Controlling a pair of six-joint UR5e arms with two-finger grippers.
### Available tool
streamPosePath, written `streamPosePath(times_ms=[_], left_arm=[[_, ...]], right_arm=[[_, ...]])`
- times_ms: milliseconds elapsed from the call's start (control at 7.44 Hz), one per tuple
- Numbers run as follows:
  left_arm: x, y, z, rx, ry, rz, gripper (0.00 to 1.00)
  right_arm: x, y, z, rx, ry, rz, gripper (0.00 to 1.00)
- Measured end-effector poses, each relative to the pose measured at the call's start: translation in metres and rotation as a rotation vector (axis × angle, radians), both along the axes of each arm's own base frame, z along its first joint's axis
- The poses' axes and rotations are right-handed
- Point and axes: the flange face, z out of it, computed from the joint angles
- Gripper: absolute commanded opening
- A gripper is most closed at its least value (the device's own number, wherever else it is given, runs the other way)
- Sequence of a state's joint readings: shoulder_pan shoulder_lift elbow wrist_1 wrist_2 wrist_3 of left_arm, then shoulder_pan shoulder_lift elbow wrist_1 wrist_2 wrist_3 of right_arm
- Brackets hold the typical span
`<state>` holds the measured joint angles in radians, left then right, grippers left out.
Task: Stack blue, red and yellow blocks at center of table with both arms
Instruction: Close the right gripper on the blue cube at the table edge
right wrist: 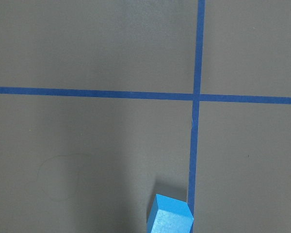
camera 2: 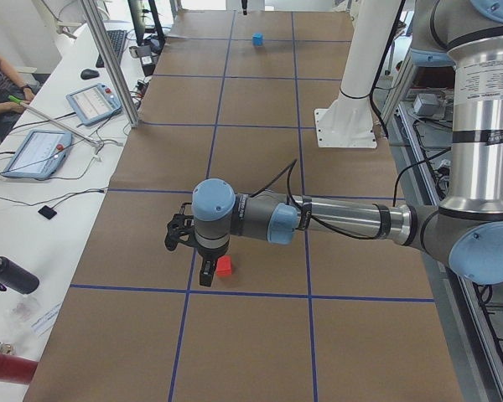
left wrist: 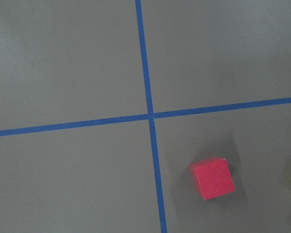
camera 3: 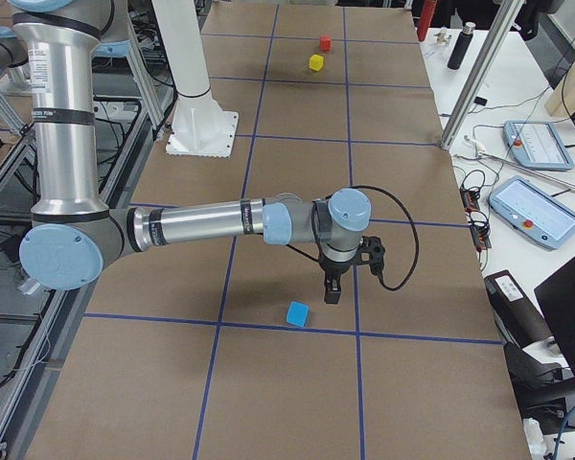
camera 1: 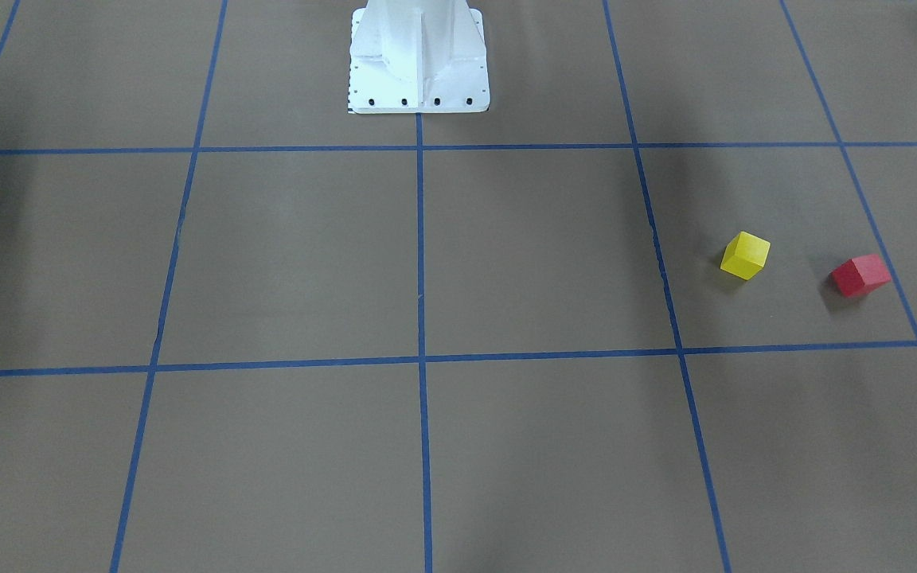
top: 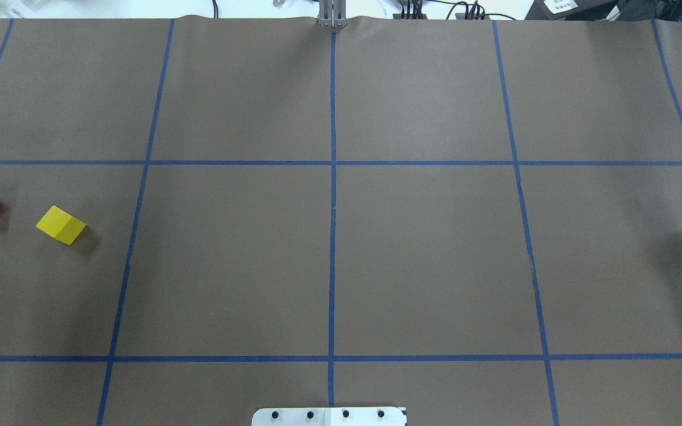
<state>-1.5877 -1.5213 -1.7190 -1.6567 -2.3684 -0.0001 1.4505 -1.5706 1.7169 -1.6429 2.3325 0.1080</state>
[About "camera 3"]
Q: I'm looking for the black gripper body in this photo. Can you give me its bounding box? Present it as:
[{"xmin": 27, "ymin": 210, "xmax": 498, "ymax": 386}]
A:
[{"xmin": 319, "ymin": 244, "xmax": 361, "ymax": 280}]

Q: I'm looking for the blue foam cube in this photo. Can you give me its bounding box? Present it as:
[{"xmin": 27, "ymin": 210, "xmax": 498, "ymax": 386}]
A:
[{"xmin": 286, "ymin": 301, "xmax": 310, "ymax": 328}]

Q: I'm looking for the red foam cube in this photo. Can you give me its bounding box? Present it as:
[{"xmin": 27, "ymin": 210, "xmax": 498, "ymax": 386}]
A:
[{"xmin": 318, "ymin": 34, "xmax": 333, "ymax": 53}]

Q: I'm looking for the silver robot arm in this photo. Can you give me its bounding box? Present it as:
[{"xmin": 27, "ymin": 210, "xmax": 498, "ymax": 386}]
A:
[{"xmin": 11, "ymin": 1, "xmax": 384, "ymax": 304}]

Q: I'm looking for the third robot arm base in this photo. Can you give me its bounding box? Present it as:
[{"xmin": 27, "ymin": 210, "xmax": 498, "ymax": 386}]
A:
[{"xmin": 0, "ymin": 26, "xmax": 31, "ymax": 95}]

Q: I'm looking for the black orange electronics board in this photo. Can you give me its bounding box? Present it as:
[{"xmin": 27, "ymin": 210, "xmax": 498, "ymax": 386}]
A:
[{"xmin": 459, "ymin": 187, "xmax": 491, "ymax": 252}]

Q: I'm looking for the black desk device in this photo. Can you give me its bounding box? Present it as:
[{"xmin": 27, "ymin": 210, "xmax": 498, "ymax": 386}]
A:
[{"xmin": 484, "ymin": 270, "xmax": 552, "ymax": 348}]

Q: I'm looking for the yellow foam cube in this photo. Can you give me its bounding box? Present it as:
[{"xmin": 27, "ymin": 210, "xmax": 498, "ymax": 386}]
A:
[{"xmin": 308, "ymin": 54, "xmax": 325, "ymax": 72}]

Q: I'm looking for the near blue teach pendant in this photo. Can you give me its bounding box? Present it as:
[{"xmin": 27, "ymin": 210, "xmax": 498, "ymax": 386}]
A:
[{"xmin": 488, "ymin": 175, "xmax": 575, "ymax": 250}]

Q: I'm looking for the blue teach pendant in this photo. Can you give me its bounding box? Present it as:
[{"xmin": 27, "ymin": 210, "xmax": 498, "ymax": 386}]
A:
[
  {"xmin": 503, "ymin": 121, "xmax": 574, "ymax": 172},
  {"xmin": 488, "ymin": 175, "xmax": 575, "ymax": 250}
]

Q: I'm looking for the small black square puck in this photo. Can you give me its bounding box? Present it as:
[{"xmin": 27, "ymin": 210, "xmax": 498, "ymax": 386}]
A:
[{"xmin": 473, "ymin": 97, "xmax": 488, "ymax": 106}]

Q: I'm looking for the black computer monitor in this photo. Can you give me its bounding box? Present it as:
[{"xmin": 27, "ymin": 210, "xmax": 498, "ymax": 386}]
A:
[{"xmin": 535, "ymin": 256, "xmax": 575, "ymax": 368}]

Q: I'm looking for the far blue teach pendant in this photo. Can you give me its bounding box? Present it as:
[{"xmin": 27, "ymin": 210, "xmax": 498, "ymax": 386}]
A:
[{"xmin": 503, "ymin": 121, "xmax": 574, "ymax": 172}]

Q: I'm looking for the black water bottle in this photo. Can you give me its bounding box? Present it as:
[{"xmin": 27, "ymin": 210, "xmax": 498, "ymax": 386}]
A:
[{"xmin": 447, "ymin": 21, "xmax": 476, "ymax": 70}]

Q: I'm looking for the red cylinder bottle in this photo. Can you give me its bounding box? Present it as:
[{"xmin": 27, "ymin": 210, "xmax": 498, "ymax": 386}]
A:
[{"xmin": 417, "ymin": 0, "xmax": 437, "ymax": 42}]

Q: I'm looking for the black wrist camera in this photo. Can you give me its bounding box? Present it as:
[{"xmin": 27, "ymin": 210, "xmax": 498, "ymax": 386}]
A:
[{"xmin": 361, "ymin": 237, "xmax": 385, "ymax": 279}]

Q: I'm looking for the black braided camera cable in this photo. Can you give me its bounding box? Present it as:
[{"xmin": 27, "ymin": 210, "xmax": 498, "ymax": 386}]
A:
[{"xmin": 287, "ymin": 185, "xmax": 422, "ymax": 292}]

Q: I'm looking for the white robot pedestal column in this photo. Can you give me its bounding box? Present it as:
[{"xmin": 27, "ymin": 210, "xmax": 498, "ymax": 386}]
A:
[{"xmin": 152, "ymin": 0, "xmax": 239, "ymax": 158}]

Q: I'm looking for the aluminium frame post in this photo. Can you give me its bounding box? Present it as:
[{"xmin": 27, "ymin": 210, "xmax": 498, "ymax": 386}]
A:
[{"xmin": 439, "ymin": 0, "xmax": 523, "ymax": 150}]

